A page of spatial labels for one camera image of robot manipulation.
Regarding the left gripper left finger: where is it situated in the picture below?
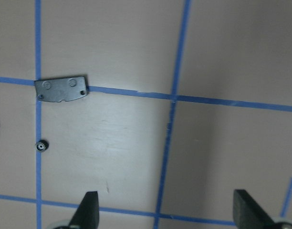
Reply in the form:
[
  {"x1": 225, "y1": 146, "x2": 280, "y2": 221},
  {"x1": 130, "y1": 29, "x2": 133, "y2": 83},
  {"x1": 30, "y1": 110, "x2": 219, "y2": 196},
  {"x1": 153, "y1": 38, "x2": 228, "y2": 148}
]
[{"x1": 68, "y1": 191, "x2": 100, "y2": 229}]

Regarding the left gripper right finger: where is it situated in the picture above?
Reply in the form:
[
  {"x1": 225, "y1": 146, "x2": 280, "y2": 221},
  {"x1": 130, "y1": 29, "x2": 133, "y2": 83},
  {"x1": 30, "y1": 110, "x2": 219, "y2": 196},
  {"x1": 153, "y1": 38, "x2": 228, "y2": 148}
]
[{"x1": 233, "y1": 189, "x2": 274, "y2": 229}]

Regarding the black bearing gear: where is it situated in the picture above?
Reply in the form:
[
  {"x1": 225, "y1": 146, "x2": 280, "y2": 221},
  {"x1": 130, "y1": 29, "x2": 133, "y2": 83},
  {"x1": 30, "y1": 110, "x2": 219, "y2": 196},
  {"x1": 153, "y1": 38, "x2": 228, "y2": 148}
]
[{"x1": 35, "y1": 139, "x2": 49, "y2": 153}]

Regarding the black brake pad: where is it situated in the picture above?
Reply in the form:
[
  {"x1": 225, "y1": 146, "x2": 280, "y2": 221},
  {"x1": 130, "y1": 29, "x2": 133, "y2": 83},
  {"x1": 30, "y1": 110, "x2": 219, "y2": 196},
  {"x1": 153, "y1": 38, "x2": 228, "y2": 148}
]
[{"x1": 34, "y1": 75, "x2": 88, "y2": 103}]

